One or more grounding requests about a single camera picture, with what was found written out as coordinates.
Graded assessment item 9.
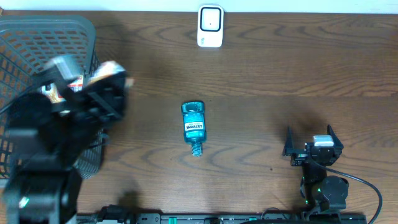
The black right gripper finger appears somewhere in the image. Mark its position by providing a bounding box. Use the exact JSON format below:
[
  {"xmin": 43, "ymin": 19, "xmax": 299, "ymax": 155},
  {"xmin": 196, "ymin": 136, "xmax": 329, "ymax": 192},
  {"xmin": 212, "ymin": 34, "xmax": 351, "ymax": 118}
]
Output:
[
  {"xmin": 282, "ymin": 127, "xmax": 294, "ymax": 156},
  {"xmin": 327, "ymin": 124, "xmax": 344, "ymax": 152}
]

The yellow snack bag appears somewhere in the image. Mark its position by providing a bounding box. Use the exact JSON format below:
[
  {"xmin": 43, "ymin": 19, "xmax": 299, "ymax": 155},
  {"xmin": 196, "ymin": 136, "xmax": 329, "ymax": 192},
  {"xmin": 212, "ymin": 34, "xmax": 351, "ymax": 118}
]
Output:
[{"xmin": 40, "ymin": 75, "xmax": 84, "ymax": 103}]

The small orange packet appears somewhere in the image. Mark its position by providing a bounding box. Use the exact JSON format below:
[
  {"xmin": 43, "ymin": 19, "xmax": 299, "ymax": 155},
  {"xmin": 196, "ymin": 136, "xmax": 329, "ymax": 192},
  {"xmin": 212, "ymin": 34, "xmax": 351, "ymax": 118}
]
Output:
[{"xmin": 88, "ymin": 61, "xmax": 134, "ymax": 88}]

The blue mouthwash bottle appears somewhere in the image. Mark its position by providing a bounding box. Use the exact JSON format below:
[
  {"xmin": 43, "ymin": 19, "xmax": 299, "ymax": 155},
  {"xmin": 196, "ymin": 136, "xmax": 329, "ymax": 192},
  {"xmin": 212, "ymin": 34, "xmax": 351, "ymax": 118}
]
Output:
[{"xmin": 181, "ymin": 101, "xmax": 206, "ymax": 157}]

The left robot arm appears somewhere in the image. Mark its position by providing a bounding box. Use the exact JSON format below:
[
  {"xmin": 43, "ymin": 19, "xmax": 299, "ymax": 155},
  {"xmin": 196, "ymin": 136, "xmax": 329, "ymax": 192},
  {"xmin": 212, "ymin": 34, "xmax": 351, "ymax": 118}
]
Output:
[{"xmin": 3, "ymin": 72, "xmax": 128, "ymax": 223}]

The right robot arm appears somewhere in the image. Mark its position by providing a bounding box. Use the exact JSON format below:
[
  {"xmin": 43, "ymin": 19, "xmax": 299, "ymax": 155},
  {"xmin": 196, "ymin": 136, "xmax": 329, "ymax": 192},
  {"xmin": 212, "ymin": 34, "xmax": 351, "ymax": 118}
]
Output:
[{"xmin": 282, "ymin": 125, "xmax": 349, "ymax": 217}]

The white barcode scanner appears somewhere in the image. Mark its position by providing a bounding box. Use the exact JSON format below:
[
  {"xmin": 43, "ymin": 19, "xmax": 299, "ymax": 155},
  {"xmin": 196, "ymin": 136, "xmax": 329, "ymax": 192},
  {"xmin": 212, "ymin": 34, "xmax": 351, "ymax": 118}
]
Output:
[{"xmin": 197, "ymin": 5, "xmax": 224, "ymax": 48}]

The grey plastic shopping basket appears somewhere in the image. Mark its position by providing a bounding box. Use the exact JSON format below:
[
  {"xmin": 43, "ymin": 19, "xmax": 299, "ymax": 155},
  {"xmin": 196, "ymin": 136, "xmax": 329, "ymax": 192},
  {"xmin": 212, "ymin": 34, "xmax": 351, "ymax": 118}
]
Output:
[{"xmin": 1, "ymin": 16, "xmax": 105, "ymax": 184}]

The black cable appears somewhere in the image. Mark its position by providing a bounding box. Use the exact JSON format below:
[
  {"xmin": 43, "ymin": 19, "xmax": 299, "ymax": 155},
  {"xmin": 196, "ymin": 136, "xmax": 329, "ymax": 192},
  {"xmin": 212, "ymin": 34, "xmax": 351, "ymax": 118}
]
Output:
[{"xmin": 307, "ymin": 155, "xmax": 383, "ymax": 224}]

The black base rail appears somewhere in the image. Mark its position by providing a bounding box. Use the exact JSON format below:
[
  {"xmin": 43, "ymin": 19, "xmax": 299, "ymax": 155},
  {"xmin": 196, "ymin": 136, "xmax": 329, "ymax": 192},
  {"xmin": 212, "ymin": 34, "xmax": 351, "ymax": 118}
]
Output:
[{"xmin": 71, "ymin": 205, "xmax": 367, "ymax": 224}]

